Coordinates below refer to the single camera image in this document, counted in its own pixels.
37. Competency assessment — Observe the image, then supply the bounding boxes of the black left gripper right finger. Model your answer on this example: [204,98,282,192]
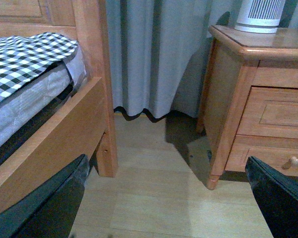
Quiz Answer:
[245,156,298,238]

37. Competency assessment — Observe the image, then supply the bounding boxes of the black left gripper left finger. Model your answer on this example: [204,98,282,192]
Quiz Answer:
[0,154,90,238]

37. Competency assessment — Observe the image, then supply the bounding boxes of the grey quilted mattress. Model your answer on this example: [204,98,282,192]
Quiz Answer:
[0,46,86,147]

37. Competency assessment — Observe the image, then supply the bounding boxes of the wooden nightstand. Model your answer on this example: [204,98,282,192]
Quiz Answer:
[197,25,298,190]

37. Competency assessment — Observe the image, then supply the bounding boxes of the black white checkered sheet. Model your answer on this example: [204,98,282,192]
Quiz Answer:
[0,32,78,102]

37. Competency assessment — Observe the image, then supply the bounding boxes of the white cylindrical air purifier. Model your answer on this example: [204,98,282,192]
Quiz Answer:
[234,0,286,34]

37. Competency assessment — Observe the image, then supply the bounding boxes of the grey curtain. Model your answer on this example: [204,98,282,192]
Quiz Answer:
[105,0,298,119]

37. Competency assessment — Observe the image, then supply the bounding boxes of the wooden bed frame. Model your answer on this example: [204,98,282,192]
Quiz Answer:
[0,0,118,213]

